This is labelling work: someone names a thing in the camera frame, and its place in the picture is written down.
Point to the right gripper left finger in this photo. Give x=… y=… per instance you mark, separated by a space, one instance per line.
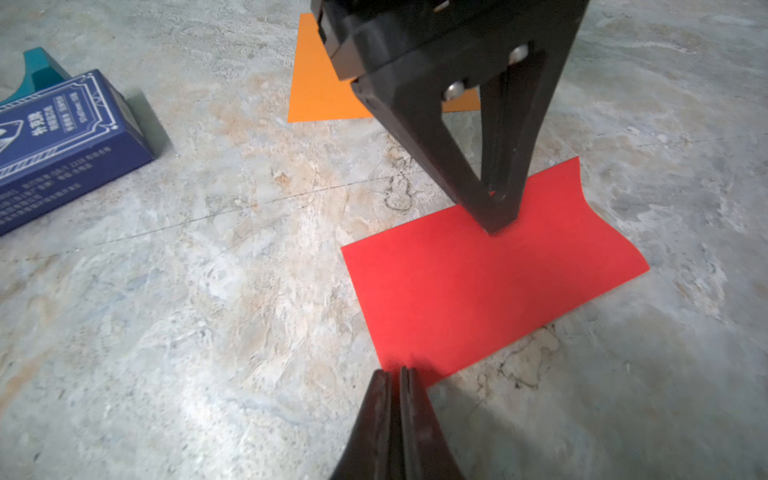
x=369 y=452

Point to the teal small block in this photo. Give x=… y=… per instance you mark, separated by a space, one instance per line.
x=42 y=71

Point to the orange square paper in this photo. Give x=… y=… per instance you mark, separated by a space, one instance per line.
x=318 y=94

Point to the red square paper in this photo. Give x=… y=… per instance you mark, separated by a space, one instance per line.
x=439 y=294

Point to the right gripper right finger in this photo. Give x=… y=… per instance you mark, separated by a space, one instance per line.
x=425 y=452

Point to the blue card box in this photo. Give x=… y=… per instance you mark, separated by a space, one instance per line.
x=63 y=142

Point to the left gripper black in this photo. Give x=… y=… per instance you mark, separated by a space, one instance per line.
x=516 y=74

